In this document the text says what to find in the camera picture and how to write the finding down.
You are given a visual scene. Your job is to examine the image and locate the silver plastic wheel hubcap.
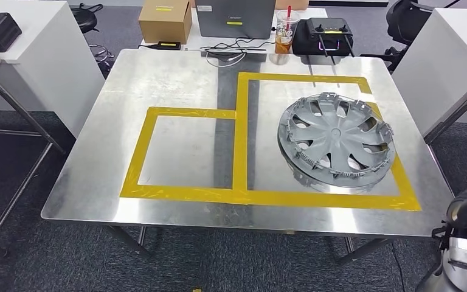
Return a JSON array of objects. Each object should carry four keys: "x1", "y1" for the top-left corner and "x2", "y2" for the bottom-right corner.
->
[{"x1": 276, "y1": 91, "x2": 396, "y2": 194}]

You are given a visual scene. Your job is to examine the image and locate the yellow workbench tape outline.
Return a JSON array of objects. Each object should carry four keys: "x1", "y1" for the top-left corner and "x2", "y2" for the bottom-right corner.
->
[{"x1": 119, "y1": 71, "x2": 423, "y2": 213}]

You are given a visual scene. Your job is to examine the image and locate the steel workbench table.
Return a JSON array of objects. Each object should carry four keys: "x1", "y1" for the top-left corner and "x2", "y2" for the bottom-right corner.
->
[{"x1": 40, "y1": 47, "x2": 457, "y2": 268}]

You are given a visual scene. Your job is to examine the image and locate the black office chair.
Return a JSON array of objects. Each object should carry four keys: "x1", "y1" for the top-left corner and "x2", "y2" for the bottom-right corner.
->
[{"x1": 359, "y1": 0, "x2": 437, "y2": 74}]

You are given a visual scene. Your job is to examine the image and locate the black remote controller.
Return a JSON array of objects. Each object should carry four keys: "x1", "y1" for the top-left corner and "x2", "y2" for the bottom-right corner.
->
[{"x1": 291, "y1": 16, "x2": 356, "y2": 58}]

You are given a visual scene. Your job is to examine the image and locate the iced drink plastic cup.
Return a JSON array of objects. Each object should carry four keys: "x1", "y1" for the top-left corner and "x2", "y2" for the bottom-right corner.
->
[{"x1": 274, "y1": 5, "x2": 301, "y2": 55}]

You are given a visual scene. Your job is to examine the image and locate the small brown box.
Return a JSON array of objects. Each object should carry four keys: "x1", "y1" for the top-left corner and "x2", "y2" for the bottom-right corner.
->
[{"x1": 275, "y1": 0, "x2": 310, "y2": 12}]

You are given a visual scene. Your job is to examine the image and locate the grey laptop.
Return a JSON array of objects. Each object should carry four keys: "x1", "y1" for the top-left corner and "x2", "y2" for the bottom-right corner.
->
[{"x1": 194, "y1": 0, "x2": 277, "y2": 40}]

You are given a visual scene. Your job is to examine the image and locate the white desk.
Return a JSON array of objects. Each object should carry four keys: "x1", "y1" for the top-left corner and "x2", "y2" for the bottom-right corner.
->
[{"x1": 140, "y1": 7, "x2": 330, "y2": 52}]

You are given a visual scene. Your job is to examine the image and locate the black power adapter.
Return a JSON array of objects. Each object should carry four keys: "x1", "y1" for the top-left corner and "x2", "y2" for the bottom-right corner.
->
[{"x1": 155, "y1": 40, "x2": 182, "y2": 51}]

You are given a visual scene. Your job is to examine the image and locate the brown cardboard box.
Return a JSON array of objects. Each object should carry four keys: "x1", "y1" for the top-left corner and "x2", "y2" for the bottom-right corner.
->
[{"x1": 137, "y1": 0, "x2": 193, "y2": 44}]

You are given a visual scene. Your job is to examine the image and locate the black desk cables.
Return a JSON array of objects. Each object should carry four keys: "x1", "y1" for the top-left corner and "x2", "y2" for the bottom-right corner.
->
[{"x1": 199, "y1": 36, "x2": 277, "y2": 68}]

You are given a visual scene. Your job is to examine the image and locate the coiled grey cable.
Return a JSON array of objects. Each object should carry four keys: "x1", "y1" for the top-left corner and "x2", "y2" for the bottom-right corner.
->
[{"x1": 88, "y1": 43, "x2": 116, "y2": 80}]

